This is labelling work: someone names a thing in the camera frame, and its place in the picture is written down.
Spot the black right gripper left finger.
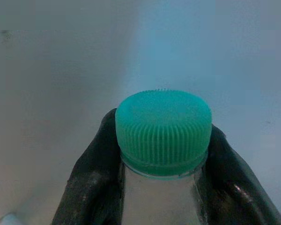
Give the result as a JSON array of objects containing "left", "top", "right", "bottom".
[{"left": 52, "top": 108, "right": 126, "bottom": 225}]

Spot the clear bottle with green cap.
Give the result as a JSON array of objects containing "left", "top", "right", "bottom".
[{"left": 115, "top": 88, "right": 213, "bottom": 225}]

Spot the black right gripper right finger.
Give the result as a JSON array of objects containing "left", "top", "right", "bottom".
[{"left": 200, "top": 124, "right": 281, "bottom": 225}]

